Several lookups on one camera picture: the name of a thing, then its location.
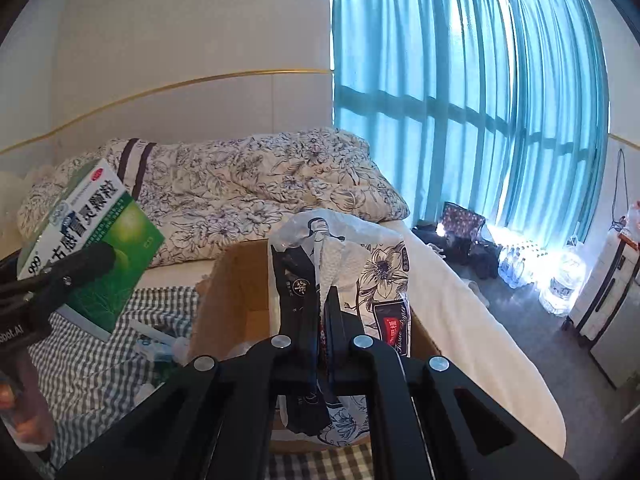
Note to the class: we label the white appliance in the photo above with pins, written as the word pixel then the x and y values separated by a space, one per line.
pixel 607 280

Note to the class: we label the large water jug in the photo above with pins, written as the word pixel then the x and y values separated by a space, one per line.
pixel 565 280

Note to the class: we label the checked blanket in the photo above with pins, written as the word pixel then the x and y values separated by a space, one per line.
pixel 95 385

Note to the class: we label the white bed sheet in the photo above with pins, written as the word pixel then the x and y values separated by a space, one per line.
pixel 480 340

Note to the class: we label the teal wrapper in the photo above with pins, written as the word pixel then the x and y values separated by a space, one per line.
pixel 162 355

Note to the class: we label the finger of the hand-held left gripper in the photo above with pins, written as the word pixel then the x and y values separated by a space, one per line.
pixel 75 265

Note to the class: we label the green white medicine box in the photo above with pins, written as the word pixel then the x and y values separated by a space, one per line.
pixel 115 240

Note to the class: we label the floral tissue pack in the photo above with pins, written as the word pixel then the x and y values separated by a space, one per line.
pixel 370 270

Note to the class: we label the person's left hand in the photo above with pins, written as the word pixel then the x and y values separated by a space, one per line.
pixel 22 425

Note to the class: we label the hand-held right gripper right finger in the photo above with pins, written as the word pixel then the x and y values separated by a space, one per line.
pixel 350 360

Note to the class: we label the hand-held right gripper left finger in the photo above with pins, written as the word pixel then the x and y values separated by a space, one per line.
pixel 295 365

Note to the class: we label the white headboard gold trim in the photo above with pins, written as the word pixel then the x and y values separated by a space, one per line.
pixel 200 110

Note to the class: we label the brown cardboard box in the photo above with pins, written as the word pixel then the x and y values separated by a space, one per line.
pixel 240 300

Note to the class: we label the grey cabinet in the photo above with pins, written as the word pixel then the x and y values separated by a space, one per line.
pixel 620 345

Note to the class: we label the floral duvet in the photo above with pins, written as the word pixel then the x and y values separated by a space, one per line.
pixel 240 195

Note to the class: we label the turquoise curtain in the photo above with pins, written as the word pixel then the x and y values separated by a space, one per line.
pixel 450 85

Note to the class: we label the floral bag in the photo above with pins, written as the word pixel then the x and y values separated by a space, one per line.
pixel 462 225

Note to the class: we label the pack of water bottles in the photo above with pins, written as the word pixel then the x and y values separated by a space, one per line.
pixel 520 265

